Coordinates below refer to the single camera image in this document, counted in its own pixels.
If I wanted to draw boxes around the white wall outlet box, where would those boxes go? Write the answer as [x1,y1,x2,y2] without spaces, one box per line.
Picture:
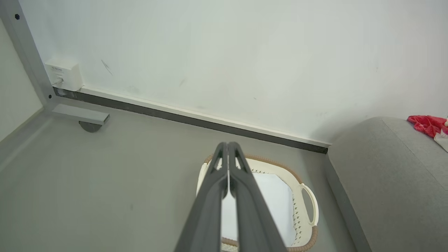
[44,58,84,92]

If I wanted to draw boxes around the white cloth in basket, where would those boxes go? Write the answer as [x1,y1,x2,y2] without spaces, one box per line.
[221,172,298,247]

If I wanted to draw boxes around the white black baseboard strip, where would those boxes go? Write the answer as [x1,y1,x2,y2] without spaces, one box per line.
[52,85,331,155]

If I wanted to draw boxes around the dark round frame foot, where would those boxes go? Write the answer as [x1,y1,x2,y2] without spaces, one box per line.
[78,120,103,133]

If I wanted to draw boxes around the red white jersey garment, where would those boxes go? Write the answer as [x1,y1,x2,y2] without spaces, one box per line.
[407,115,448,153]

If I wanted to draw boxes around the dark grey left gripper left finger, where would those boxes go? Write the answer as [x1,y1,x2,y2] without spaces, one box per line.
[174,141,229,252]

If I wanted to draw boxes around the grey fabric sofa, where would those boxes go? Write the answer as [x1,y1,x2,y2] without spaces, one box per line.
[324,116,448,252]

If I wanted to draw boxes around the grey metal frame leg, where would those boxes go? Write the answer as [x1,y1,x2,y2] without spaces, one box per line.
[0,0,110,126]

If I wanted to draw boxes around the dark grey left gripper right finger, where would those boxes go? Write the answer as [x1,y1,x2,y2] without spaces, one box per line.
[228,141,288,252]

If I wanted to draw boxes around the cream laundry basket brown rim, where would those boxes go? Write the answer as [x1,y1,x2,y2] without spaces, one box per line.
[196,154,320,252]

